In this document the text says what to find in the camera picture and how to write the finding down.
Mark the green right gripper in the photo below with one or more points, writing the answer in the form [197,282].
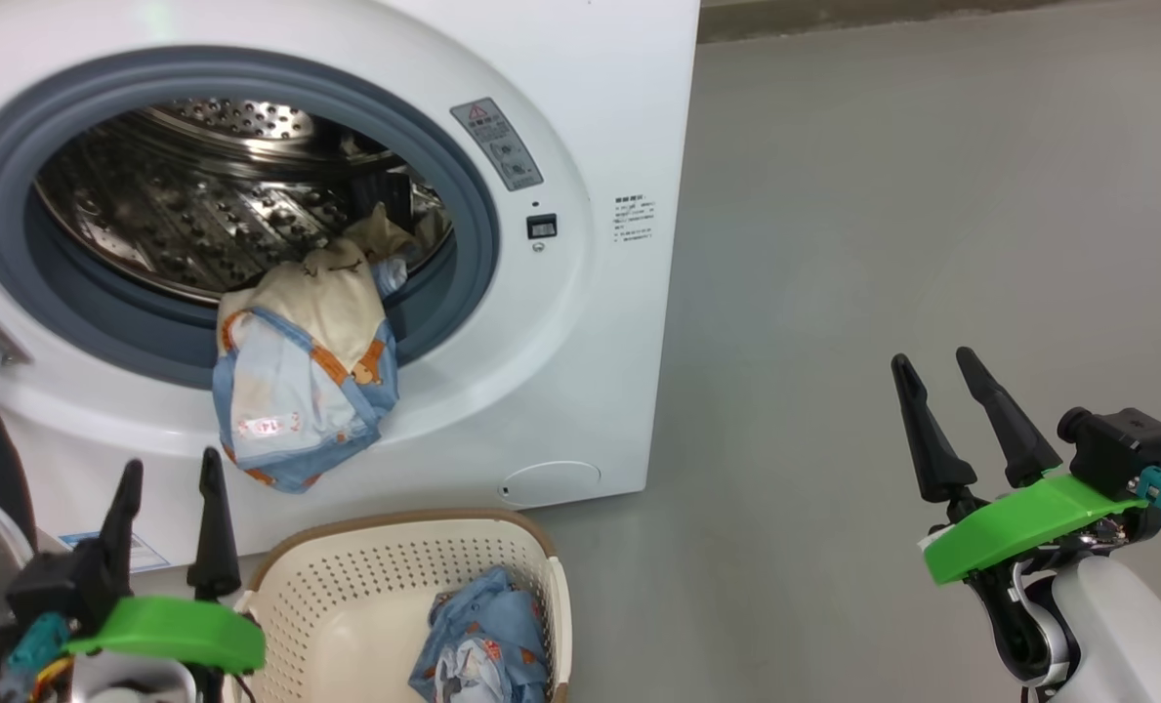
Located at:
[1029,522]

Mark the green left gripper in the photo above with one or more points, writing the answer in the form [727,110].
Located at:
[180,630]

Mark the cream cartoon print garment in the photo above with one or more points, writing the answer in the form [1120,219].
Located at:
[316,322]

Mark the light blue printed garment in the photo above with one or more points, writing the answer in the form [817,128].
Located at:
[492,625]

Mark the stainless steel washer drum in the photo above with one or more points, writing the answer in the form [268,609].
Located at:
[180,215]

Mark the white front-load washing machine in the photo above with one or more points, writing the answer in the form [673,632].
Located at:
[590,371]

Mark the grey rubber door gasket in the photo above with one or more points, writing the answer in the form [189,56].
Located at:
[463,195]

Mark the blue energy label sticker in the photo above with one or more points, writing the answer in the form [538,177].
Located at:
[141,552]

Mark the cream perforated laundry basket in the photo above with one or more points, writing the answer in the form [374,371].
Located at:
[346,605]

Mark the round white filter cover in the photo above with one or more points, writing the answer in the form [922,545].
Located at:
[551,484]

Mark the small printed text label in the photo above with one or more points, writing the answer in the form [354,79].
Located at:
[634,219]

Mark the grey warning sticker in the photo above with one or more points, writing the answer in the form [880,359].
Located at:
[497,144]

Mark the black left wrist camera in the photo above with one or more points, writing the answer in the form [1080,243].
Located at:
[53,586]

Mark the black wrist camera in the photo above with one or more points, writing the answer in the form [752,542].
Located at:
[1122,449]
[53,586]

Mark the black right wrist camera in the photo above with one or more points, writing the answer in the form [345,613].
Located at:
[1122,449]

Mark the teal left camera connector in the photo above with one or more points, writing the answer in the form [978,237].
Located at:
[38,644]

